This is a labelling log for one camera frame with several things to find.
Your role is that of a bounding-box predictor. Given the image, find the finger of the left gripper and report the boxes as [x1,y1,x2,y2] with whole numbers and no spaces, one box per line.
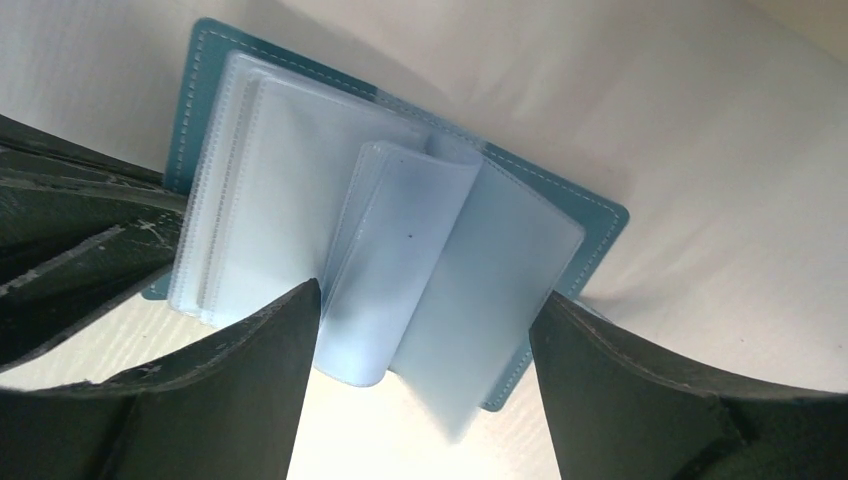
[1,117,187,265]
[1,218,181,371]

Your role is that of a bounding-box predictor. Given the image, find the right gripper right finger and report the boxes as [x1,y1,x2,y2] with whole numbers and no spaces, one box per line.
[530,293,847,479]

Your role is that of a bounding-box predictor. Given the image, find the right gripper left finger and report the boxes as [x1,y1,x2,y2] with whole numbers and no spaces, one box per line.
[1,279,321,479]

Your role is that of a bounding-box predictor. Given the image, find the blue leather card holder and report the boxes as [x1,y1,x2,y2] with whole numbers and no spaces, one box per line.
[159,18,629,440]

